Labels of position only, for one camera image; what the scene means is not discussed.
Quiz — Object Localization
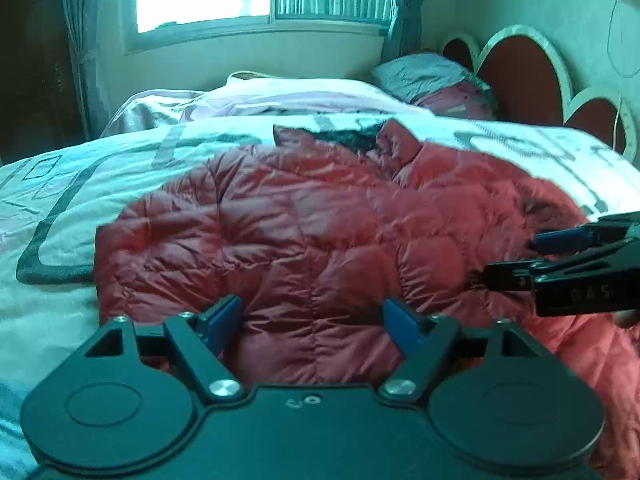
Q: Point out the red quilted down jacket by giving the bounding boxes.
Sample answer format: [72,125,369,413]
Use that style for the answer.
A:
[93,120,639,479]

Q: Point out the red scalloped headboard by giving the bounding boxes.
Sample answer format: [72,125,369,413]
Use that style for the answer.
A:
[442,25,639,162]

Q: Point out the grey and red pillows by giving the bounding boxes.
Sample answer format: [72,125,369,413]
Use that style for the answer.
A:
[369,52,498,120]

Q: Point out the patterned white bed quilt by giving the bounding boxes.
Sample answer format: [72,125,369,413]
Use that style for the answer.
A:
[1,113,639,479]

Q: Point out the pink folded blanket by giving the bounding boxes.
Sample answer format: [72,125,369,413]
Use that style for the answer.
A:
[101,77,433,138]

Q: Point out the right teal curtain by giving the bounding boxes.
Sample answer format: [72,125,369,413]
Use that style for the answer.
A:
[381,0,424,63]

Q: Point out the teal curtain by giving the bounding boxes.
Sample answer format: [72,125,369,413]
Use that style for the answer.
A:
[62,0,113,140]
[381,0,424,63]

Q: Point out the dark wooden wardrobe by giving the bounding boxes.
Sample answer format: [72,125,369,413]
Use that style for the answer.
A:
[1,0,86,164]

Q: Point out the left teal curtain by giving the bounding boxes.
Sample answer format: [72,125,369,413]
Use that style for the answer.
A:
[62,0,113,140]

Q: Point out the white charger cable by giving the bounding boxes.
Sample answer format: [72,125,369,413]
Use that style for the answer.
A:
[605,0,640,158]

